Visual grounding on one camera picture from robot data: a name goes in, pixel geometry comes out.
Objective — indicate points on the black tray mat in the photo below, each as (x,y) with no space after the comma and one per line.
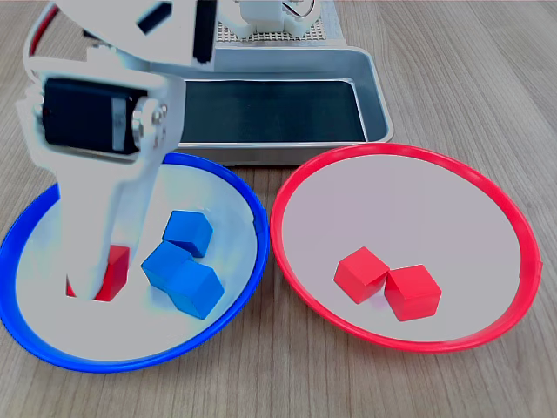
(270,113)

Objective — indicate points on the red rimmed white plate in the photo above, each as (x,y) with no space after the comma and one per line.
(391,209)

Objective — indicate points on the blue cube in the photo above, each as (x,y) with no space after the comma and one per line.
(187,226)
(163,265)
(196,289)

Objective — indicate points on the pale perforated base plate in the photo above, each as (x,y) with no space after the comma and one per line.
(313,35)

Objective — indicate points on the red cube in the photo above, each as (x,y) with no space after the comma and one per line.
(359,274)
(118,274)
(411,291)

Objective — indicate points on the steel tray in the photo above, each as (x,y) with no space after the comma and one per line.
(370,87)

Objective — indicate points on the blue rimmed white plate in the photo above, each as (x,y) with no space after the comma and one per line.
(130,339)

